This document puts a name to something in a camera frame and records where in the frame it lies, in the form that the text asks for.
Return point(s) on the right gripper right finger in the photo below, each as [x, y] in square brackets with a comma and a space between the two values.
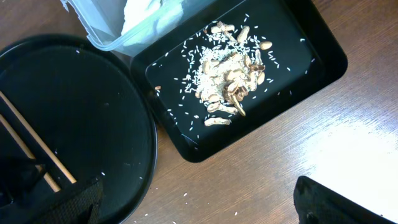
[317, 204]

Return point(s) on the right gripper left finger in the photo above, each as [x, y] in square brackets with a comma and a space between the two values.
[26, 198]

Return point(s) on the wooden chopstick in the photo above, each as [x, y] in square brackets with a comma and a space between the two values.
[38, 139]
[47, 177]

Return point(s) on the peanut shells and rice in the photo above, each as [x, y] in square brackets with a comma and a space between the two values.
[212, 81]

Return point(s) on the white paper napkin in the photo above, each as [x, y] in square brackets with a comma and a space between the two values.
[168, 13]

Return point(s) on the black rectangular waste tray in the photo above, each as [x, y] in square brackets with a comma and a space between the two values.
[304, 13]

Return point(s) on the clear plastic waste bin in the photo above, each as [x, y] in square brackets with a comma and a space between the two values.
[103, 21]

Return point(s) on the round black serving tray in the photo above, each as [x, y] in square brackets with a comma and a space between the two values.
[84, 105]

